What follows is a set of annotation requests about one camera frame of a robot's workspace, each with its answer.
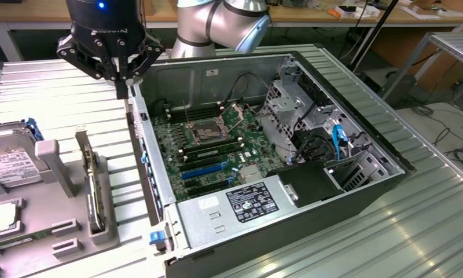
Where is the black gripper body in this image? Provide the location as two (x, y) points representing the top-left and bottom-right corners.
(66, 0), (148, 58)

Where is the low-profile graphics card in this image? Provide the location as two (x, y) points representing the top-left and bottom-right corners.
(74, 125), (112, 236)

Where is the thin locking lever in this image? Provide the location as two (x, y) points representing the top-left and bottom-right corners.
(181, 100), (192, 128)

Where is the blue disk carrier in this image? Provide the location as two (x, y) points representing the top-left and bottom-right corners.
(17, 116), (46, 143)

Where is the metal socket cover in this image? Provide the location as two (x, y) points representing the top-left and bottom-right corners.
(216, 103), (248, 137)

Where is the CPU socket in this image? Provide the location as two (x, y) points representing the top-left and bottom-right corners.
(189, 117), (233, 145)

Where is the long black expansion slot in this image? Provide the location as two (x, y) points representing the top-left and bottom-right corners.
(177, 159), (225, 173)
(185, 180), (233, 192)
(186, 186), (236, 200)

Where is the silver metal drive cage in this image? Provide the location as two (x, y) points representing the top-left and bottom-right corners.
(260, 78), (367, 163)

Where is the silver hard disk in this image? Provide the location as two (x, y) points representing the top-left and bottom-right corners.
(0, 121), (49, 188)

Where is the green motherboard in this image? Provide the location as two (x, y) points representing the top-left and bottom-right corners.
(150, 104), (290, 203)

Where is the wooden desk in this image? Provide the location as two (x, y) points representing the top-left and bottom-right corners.
(0, 0), (463, 32)

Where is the silver chipset heatsink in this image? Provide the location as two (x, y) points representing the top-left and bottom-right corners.
(238, 166), (264, 180)

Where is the grey parts rack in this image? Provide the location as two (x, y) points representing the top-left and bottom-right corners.
(0, 138), (120, 278)

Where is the silver power supply unit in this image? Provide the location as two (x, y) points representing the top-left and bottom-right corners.
(176, 175), (301, 251)

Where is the white cardboard box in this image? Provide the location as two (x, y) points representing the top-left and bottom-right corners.
(349, 7), (382, 20)

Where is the black slanted pole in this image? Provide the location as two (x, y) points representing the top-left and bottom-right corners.
(349, 0), (401, 72)

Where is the blue case latch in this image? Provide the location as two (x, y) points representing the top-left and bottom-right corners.
(148, 231), (166, 247)

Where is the green RAM stick with label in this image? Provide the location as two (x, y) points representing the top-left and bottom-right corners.
(0, 227), (58, 250)

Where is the grey perforated disk bay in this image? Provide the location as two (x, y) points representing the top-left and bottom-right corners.
(322, 152), (390, 193)

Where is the white paper stack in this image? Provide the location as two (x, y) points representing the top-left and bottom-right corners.
(399, 4), (443, 21)

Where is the open black PC case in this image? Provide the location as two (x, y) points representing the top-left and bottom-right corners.
(125, 50), (417, 278)

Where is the thin dark looped wire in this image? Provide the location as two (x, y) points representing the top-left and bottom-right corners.
(229, 73), (273, 102)

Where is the black power wire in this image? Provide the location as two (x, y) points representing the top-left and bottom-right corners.
(293, 130), (335, 164)

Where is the blue SATA wire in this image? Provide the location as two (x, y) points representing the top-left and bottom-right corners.
(331, 124), (350, 162)

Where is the dark box under frame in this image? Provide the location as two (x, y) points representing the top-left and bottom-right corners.
(361, 68), (418, 101)

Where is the metal frame table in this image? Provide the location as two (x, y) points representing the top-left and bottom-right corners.
(379, 31), (463, 102)

